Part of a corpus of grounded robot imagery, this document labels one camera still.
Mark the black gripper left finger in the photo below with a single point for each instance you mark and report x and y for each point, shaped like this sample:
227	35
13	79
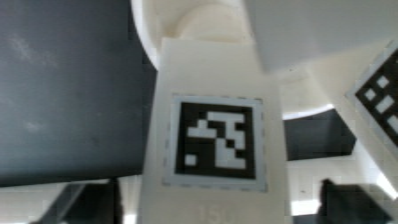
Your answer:
88	205

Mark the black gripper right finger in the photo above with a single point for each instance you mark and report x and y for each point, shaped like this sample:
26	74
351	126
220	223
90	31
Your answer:
347	205

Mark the white stool leg with tag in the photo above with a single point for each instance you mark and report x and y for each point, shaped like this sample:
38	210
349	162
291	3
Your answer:
372	97

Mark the white round stool seat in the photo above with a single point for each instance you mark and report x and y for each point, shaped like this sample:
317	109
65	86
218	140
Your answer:
200	44

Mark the white front fence rail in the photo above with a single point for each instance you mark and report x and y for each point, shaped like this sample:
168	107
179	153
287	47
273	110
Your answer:
26	200

